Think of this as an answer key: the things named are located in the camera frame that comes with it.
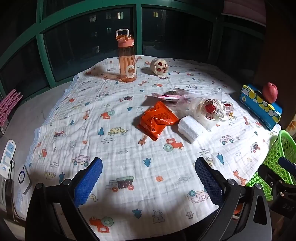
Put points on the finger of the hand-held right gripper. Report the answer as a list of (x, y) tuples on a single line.
[(286, 163), (270, 173)]

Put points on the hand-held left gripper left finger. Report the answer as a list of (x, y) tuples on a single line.
[(89, 180)]

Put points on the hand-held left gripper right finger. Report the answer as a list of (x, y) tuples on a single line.
[(209, 180)]

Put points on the green plastic basket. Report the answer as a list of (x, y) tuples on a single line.
[(275, 153)]

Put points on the clear plastic cup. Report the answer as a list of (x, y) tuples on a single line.
[(189, 107)]

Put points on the white printed blanket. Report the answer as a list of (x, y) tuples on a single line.
[(129, 143)]

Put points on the white folded tissue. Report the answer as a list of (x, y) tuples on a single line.
[(189, 128)]

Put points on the white round device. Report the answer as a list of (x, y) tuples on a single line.
[(23, 178)]

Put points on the blue dotted tissue box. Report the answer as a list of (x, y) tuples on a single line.
[(256, 104)]

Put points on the crumpled white red wrapper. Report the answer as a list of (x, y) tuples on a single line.
[(215, 109)]

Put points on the red apple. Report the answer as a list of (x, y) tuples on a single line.
[(270, 92)]

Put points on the small clear box red contents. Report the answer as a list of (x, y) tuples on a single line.
[(228, 108)]

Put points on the orange snack packet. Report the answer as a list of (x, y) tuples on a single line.
[(155, 120)]

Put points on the white power strip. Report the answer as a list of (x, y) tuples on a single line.
[(7, 153)]

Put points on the clear plastic tray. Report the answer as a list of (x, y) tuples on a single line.
[(203, 93)]

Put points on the pink wrapper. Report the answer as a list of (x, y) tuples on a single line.
[(166, 95)]

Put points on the white plush toy red spots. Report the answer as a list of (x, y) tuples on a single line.
[(159, 67)]

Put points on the pink water bottle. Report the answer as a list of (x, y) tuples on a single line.
[(126, 58)]

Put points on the pink curtain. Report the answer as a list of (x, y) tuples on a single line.
[(245, 11)]

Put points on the green window frame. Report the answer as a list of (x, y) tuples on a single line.
[(138, 27)]

